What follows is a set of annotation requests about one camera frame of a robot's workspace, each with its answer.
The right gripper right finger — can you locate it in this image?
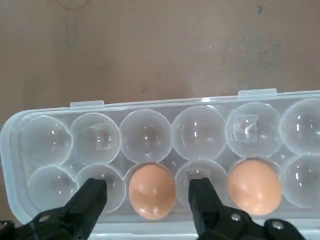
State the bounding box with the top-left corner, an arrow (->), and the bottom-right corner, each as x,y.
189,176 -> 306,240

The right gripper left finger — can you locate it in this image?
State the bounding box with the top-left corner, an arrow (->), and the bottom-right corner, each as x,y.
0,177 -> 109,240

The brown egg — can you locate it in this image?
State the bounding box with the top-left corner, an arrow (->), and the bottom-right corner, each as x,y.
128,162 -> 177,221
227,159 -> 283,216

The transparent twelve-slot egg tray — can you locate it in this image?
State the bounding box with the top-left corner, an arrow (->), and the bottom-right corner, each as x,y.
0,87 -> 320,240

